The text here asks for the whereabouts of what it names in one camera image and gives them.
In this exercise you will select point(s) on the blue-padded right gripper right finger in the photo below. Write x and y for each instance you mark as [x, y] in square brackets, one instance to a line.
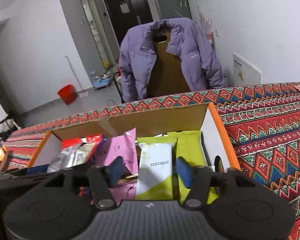
[197, 180]

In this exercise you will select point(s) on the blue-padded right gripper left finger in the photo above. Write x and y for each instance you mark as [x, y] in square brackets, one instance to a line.
[101, 179]

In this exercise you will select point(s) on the white and lime snack packet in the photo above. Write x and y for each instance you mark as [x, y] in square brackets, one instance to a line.
[155, 178]

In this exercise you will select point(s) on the red snack packet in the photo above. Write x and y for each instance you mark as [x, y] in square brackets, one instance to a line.
[76, 151]

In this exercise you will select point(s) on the pink snack packet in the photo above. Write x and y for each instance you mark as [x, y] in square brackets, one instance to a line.
[119, 146]

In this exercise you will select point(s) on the cardboard box with orange rim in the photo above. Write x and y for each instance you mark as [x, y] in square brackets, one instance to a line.
[203, 117]

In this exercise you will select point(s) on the black folding chair with items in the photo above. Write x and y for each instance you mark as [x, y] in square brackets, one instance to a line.
[9, 124]

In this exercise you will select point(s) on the colourful patterned tablecloth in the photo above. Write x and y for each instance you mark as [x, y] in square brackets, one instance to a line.
[262, 122]

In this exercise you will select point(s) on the white mop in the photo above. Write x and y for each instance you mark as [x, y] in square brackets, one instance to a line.
[82, 92]

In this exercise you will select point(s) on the red plastic bucket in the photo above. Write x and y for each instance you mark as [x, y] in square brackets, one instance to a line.
[68, 94]

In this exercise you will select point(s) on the blue low cart with items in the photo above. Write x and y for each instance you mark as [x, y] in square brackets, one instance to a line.
[102, 81]

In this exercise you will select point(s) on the brown wooden chair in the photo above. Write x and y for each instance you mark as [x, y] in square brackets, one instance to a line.
[166, 77]

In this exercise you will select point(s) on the purple puffer jacket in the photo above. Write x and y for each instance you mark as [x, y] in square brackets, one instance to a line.
[199, 64]

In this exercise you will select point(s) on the dark entrance door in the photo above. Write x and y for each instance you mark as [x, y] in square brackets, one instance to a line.
[125, 14]

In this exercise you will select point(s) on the white wall panel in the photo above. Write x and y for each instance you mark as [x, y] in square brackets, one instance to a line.
[244, 73]

